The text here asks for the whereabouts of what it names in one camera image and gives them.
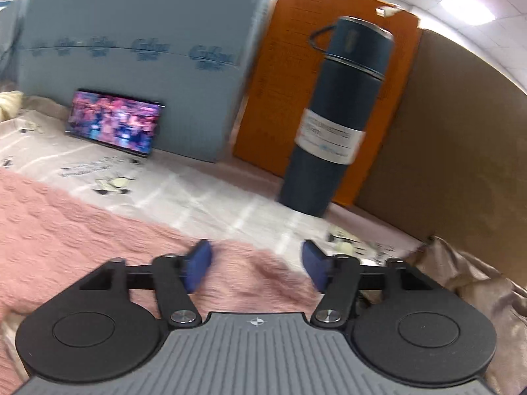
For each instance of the blue-grey foam box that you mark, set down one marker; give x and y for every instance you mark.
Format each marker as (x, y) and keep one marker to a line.
(136, 49)

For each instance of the pink knitted sweater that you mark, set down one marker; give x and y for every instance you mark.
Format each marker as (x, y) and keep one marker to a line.
(82, 230)

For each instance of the orange cardboard box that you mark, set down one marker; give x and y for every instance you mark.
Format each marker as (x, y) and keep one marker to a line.
(280, 90)

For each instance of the dark blue thermos bottle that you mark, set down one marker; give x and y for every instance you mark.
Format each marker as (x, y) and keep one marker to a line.
(333, 131)

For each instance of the smartphone with lit screen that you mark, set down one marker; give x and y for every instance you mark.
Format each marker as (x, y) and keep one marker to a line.
(115, 122)

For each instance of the beige satin cloth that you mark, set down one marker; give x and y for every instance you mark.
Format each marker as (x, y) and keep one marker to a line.
(481, 296)

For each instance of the printed bedsheet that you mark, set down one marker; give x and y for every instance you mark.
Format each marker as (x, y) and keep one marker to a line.
(185, 197)

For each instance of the cream cloth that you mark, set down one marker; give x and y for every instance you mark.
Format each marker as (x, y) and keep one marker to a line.
(9, 105)

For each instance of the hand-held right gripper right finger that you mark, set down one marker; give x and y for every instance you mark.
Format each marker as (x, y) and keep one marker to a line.
(315, 266)

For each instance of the ceiling light panels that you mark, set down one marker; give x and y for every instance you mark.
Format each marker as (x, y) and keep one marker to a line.
(467, 5)

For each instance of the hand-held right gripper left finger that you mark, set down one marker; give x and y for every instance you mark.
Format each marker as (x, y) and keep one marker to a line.
(199, 265)

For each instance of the large brown cardboard box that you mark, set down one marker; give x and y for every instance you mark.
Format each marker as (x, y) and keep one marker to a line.
(444, 152)

